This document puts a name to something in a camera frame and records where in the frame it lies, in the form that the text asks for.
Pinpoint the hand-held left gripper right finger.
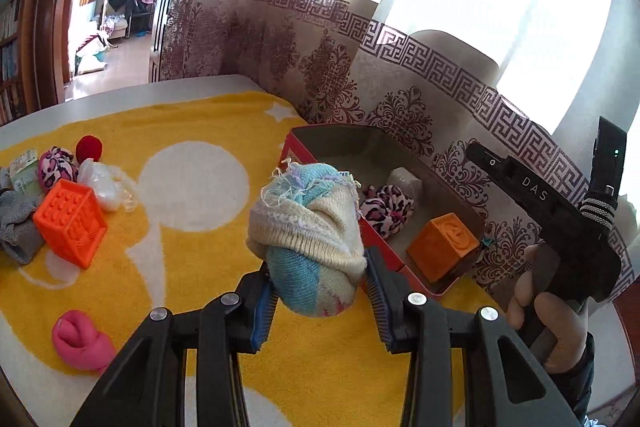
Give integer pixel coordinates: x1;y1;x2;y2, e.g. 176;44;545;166
362;247;581;427

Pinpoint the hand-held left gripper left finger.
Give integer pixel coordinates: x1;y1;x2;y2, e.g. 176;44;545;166
70;269;281;427

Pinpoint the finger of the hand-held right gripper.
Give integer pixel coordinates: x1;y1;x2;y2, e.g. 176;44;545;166
466;142;516;188

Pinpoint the cream and blue knit sock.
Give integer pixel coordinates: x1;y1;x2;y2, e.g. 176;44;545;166
246;161;368;319

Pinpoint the dark storage bin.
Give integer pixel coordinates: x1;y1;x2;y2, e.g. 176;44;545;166
279;124;487;297

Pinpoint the pink sock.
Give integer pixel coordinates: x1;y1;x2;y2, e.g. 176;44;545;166
51;310;117;375

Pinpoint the white plastic bag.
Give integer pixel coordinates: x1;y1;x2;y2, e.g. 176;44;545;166
77;158;138;212
387;167;423;195

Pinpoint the orange studded rubber cube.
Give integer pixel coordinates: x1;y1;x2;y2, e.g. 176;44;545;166
33;179;108;269

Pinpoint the red pompom ball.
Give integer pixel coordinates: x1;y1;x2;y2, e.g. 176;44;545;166
75;135;104;162

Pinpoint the leopard print sock ball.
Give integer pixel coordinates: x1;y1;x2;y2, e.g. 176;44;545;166
359;184;416;239
39;147;78;194

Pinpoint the green and white paper packet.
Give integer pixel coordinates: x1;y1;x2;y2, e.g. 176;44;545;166
9;149;43;195

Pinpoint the person's right forearm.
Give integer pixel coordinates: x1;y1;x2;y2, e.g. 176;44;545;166
547;332;601;427

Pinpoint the person's right hand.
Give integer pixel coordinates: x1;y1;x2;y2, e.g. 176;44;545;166
507;242;591;375

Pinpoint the orange smooth rubber cube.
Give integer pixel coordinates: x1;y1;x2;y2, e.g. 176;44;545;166
406;213;485;284

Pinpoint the yellow and white blanket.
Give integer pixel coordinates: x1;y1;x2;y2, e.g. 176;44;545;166
0;92;506;427

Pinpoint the beige patterned curtain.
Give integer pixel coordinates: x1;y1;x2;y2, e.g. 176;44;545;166
150;0;640;298

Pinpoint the white sack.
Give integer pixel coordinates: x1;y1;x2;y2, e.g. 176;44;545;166
75;32;108;75

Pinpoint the wooden bookshelf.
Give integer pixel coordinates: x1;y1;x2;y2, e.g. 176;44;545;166
0;0;41;125

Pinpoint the wooden door frame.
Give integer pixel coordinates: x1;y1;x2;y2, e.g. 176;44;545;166
35;0;121;108

